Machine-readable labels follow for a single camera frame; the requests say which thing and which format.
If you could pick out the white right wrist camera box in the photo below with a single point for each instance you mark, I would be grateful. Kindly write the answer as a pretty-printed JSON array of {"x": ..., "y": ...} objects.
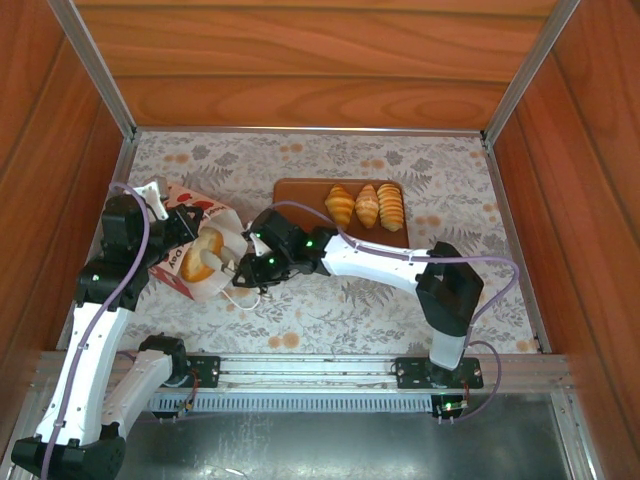
[{"x": 259, "y": 246}]

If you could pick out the grey metal sheet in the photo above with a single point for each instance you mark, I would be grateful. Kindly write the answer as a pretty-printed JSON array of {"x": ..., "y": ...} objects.
[{"x": 325, "y": 450}]

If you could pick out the connector board with green light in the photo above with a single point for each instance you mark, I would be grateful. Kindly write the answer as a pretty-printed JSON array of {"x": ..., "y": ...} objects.
[{"x": 450, "y": 406}]

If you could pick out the aluminium frame post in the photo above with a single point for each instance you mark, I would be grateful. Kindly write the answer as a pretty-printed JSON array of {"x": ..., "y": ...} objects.
[
  {"x": 92, "y": 60},
  {"x": 530, "y": 60}
]

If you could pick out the sugar dusted fake croissant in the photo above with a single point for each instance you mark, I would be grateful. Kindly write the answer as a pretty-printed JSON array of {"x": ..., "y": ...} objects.
[{"x": 366, "y": 207}]

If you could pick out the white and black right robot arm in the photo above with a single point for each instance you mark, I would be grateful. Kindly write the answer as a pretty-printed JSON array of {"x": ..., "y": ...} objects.
[{"x": 375, "y": 265}]

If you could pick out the golden fake croissant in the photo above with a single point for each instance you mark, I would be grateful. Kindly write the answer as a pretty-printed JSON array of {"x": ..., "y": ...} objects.
[{"x": 340, "y": 205}]

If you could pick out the small connector board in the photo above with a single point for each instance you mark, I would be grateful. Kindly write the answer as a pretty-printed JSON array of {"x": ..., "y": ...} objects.
[{"x": 185, "y": 407}]

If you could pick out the floral patterned tablecloth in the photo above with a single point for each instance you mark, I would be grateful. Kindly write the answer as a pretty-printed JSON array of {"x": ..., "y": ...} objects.
[{"x": 375, "y": 320}]

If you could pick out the ridged pale fake croissant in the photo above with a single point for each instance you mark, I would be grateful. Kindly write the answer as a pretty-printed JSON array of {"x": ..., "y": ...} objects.
[{"x": 390, "y": 207}]

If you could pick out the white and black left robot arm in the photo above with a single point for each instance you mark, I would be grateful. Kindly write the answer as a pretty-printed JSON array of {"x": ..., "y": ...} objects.
[{"x": 95, "y": 350}]

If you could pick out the brown rectangular tray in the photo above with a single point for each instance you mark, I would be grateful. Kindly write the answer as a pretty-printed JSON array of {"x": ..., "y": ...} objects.
[{"x": 295, "y": 192}]

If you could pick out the aluminium mounting rail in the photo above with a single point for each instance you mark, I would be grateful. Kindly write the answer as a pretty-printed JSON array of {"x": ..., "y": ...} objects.
[{"x": 300, "y": 372}]

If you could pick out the white and red paper bag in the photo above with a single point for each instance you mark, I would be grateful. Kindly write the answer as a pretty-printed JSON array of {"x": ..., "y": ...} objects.
[{"x": 210, "y": 290}]

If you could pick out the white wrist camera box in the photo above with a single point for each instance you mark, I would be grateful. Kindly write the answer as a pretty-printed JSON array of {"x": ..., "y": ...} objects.
[
  {"x": 152, "y": 192},
  {"x": 259, "y": 246}
]

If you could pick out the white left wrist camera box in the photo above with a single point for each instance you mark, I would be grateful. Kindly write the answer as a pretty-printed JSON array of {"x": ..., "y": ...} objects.
[{"x": 152, "y": 192}]

